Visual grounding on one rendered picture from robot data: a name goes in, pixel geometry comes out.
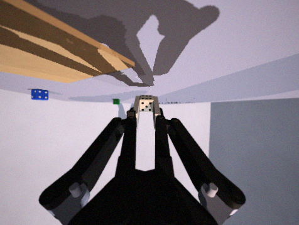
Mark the tan flat mat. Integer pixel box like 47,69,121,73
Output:
0,0,134,83

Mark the white die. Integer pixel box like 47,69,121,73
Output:
139,95,154,113

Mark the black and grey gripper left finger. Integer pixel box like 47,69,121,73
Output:
39,96,140,225

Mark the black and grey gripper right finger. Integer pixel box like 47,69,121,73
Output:
153,96,246,225

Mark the blue die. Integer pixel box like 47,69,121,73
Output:
31,89,48,100

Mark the green die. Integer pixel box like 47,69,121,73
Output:
113,99,120,105

